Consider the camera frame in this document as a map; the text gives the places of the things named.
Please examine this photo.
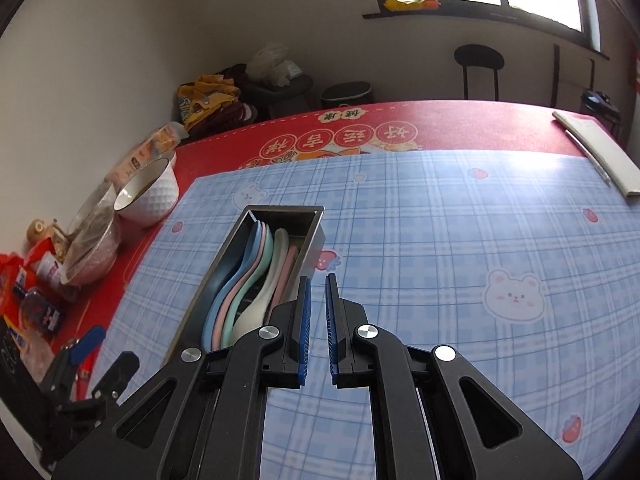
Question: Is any green spoon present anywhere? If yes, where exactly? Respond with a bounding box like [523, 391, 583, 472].
[220, 225, 275, 348]

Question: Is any pile of yellow clothes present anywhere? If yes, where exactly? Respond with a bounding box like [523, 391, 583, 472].
[177, 74, 256, 136]

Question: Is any pink spoon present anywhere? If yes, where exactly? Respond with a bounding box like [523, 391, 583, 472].
[212, 222, 269, 351]

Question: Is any black window sill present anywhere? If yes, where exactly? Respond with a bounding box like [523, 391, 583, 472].
[362, 7, 611, 61]

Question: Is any small black stool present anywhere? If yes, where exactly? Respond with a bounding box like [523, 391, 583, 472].
[580, 89, 623, 141]

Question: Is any white snack packet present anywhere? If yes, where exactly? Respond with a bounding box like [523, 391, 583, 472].
[27, 239, 68, 288]

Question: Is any red snack packet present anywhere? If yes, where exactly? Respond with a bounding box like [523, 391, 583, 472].
[0, 252, 32, 321]

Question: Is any metal utensil box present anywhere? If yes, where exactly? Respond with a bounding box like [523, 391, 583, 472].
[162, 205, 326, 376]

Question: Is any blue spoon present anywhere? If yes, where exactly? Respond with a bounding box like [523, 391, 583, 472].
[202, 220, 263, 348]

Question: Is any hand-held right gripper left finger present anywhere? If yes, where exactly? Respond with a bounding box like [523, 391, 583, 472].
[50, 276, 312, 480]

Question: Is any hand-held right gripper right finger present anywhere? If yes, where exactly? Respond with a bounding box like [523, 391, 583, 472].
[325, 274, 584, 480]

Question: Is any clear plastic bag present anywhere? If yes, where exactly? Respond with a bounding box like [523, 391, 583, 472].
[247, 42, 303, 92]

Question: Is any pink chopstick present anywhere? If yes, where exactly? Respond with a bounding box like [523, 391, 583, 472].
[280, 245, 300, 301]
[272, 247, 296, 311]

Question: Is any pale yellow notebook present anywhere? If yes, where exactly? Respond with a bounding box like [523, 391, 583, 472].
[552, 111, 640, 201]

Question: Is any dark padded stool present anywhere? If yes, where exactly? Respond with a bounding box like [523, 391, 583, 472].
[235, 65, 313, 121]

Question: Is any blue plaid table mat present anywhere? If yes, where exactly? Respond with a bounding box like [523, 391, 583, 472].
[87, 150, 640, 480]

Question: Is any beige spoon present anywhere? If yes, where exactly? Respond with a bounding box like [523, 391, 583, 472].
[231, 228, 290, 346]

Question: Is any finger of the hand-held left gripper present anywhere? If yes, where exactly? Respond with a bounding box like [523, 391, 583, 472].
[90, 351, 140, 403]
[42, 325, 107, 392]

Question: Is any silver pen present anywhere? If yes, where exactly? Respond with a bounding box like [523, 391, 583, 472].
[565, 127, 613, 187]

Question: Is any white textured bowl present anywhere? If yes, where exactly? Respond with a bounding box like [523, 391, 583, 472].
[114, 151, 180, 226]

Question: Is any yellow packet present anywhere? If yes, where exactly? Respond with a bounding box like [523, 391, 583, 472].
[384, 0, 440, 12]

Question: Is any black trash bin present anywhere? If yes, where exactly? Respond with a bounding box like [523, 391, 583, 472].
[320, 81, 375, 110]

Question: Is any wooden toy figure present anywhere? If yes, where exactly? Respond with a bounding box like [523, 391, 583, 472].
[27, 217, 66, 244]

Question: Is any black round-back chair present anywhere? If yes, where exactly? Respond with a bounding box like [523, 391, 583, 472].
[454, 44, 505, 102]

